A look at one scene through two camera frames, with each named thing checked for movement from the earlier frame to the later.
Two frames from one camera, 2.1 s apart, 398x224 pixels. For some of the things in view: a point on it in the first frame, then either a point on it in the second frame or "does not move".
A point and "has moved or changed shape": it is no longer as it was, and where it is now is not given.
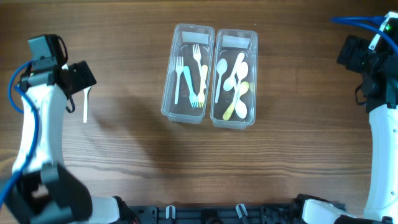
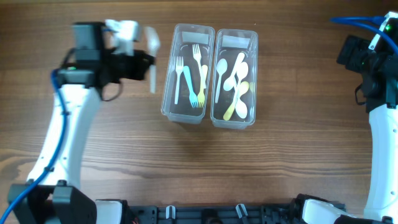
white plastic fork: [85, 111] has moved or changed shape
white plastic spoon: [240, 108] does not move
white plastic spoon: [221, 68] does not move
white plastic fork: [193, 97] does not move
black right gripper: [353, 48] does not move
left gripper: [85, 78] → [136, 63]
